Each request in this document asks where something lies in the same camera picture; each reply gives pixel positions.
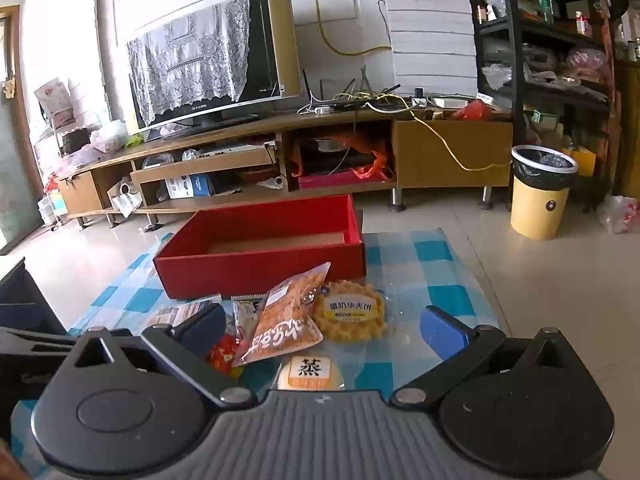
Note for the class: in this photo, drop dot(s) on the black shelf rack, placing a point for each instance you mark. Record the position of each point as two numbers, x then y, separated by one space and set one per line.
515 60

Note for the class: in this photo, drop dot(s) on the red cardboard box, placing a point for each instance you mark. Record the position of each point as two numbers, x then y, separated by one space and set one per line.
250 270

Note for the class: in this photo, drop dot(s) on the flat screen television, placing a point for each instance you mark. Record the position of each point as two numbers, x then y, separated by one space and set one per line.
262 45

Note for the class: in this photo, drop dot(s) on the black router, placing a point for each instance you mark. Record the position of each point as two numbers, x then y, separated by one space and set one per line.
350 105

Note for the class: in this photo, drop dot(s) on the orange snack packet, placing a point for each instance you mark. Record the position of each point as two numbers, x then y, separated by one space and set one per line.
280 320

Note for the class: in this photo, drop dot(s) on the round steamed cake packet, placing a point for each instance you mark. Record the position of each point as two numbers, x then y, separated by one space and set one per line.
310 376

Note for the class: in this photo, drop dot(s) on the yellow waffle cake packet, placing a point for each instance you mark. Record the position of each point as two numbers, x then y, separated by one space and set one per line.
350 325

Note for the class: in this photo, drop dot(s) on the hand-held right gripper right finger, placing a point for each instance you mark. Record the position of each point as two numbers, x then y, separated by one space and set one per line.
442 330

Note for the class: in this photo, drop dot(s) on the orange plastic bag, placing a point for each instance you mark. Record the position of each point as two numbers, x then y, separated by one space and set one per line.
372 147

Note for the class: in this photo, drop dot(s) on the beige hanging ornament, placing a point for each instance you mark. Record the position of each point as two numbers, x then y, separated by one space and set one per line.
8 88

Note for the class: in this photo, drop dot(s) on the black basket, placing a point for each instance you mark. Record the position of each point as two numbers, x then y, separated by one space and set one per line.
75 141

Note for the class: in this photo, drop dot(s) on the white paper bag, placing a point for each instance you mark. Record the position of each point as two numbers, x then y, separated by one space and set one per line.
125 200

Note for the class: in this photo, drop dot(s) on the white slatted panel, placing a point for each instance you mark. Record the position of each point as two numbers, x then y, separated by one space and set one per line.
430 35

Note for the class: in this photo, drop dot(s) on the red snack packet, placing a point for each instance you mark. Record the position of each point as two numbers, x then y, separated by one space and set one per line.
222 355

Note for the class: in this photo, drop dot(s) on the red plastic bag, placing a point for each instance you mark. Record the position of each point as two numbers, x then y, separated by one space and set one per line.
472 110

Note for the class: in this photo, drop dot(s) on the white brown snack packet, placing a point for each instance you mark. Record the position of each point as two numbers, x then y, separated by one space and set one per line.
172 312

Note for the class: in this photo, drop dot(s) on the clear plastic bag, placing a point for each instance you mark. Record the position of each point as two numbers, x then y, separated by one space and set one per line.
110 137

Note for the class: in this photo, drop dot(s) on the white plastic drawer cart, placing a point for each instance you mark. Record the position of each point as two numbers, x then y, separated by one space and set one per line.
52 210

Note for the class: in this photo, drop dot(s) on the white silver snack packet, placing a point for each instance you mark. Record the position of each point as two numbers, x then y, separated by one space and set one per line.
244 315

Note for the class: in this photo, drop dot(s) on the magenta flat box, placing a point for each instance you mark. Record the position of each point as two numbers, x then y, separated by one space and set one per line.
345 181

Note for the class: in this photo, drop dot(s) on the blue checked tablecloth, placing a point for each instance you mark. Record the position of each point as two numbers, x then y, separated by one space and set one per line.
430 265

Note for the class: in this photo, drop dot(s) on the white lace cloth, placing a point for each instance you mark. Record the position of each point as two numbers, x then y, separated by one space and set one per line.
190 60

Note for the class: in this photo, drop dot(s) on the white plastic bag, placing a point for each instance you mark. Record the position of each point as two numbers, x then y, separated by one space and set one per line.
620 212

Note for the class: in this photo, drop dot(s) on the white power strip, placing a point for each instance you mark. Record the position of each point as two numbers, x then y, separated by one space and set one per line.
420 101

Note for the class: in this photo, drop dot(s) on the white adapter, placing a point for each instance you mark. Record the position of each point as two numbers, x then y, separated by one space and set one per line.
322 109

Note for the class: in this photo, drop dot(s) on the blue white box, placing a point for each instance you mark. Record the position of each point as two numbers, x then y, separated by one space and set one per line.
200 185

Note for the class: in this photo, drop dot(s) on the pink white box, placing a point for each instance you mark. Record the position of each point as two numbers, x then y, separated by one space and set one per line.
54 102

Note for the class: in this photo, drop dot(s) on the white flat box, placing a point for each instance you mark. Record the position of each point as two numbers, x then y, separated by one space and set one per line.
450 101

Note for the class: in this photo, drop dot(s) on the yellow trash bin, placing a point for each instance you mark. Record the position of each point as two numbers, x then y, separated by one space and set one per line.
537 210

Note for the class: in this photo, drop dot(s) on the wooden television cabinet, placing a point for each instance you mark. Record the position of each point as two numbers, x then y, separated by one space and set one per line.
440 150

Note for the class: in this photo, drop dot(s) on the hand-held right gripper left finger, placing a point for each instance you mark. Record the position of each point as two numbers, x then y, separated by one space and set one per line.
202 327

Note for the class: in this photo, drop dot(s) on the silver media player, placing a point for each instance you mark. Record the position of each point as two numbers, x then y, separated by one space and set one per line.
235 149

